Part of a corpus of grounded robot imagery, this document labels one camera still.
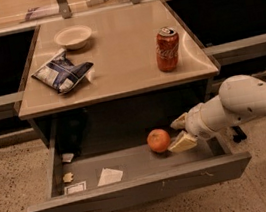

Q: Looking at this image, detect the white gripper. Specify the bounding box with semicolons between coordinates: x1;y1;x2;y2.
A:
167;103;212;153

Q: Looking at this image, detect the orange fruit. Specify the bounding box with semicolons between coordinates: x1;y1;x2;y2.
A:
147;128;171;153

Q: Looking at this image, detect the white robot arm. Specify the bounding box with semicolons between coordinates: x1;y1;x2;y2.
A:
168;75;266;153

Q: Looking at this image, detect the beige top cabinet counter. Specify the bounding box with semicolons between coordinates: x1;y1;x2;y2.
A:
18;0;218;120

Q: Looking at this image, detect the grey open drawer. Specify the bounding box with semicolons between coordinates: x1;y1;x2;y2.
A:
12;88;259;212

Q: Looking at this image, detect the white paper sheet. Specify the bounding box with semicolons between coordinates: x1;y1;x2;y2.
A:
97;168;123;187

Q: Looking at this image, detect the red soda can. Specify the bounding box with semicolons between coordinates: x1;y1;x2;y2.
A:
156;26;180;72

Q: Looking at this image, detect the small framed card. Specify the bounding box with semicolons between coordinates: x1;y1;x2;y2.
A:
64;181;87;194

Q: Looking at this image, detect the small white paper scrap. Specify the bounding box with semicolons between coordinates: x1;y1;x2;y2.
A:
61;153;74;163

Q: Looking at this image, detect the crumpled yellow scrap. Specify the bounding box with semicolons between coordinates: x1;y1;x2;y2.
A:
63;172;74;183

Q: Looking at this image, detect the blue white chip bag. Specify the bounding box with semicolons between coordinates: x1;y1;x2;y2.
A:
32;49;94;95

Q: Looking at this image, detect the white bowl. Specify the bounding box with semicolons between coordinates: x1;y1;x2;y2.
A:
54;25;92;51

